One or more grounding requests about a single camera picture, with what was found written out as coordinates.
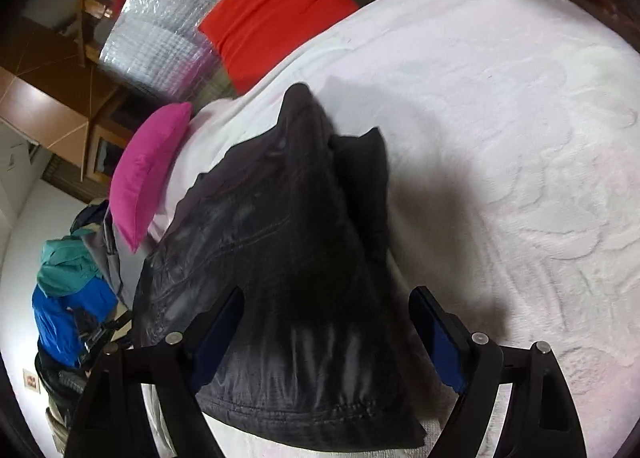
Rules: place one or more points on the grey garment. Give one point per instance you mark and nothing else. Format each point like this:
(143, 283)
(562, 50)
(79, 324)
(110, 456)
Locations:
(122, 268)

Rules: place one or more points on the pink pillow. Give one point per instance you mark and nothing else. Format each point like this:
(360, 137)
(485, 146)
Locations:
(145, 173)

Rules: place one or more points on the blue jacket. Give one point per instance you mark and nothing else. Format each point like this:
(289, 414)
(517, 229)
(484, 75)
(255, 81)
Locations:
(55, 318)

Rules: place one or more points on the white wall socket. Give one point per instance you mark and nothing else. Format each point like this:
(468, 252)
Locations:
(31, 381)

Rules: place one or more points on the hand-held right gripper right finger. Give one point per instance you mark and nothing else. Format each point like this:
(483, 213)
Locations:
(445, 343)

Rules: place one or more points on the dark quilted cloth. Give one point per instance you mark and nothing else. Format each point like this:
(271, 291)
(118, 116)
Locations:
(60, 373)

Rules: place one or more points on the wooden slatted panel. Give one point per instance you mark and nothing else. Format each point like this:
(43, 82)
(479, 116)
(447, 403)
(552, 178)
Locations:
(65, 178)

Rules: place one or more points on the black quilted jacket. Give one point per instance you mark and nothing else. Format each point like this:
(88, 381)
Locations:
(300, 238)

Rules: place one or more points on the beige cloth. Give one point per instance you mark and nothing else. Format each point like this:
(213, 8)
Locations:
(60, 425)

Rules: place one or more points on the white textured blanket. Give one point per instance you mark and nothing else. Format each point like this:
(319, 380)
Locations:
(500, 138)

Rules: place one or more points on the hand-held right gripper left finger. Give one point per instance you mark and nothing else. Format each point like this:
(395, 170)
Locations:
(220, 338)

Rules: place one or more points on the wooden nightstand with glass door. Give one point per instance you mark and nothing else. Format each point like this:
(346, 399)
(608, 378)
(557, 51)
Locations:
(95, 158)

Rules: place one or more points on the teal jacket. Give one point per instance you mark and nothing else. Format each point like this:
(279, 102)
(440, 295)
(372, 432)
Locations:
(65, 268)

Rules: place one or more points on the large red pillow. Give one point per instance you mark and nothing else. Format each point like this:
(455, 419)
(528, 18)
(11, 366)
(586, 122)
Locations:
(270, 13)

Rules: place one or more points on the wooden chair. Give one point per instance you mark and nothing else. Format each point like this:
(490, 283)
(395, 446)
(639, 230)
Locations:
(90, 3)

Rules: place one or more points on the dark blue garment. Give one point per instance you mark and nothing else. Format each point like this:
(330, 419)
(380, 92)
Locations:
(87, 218)

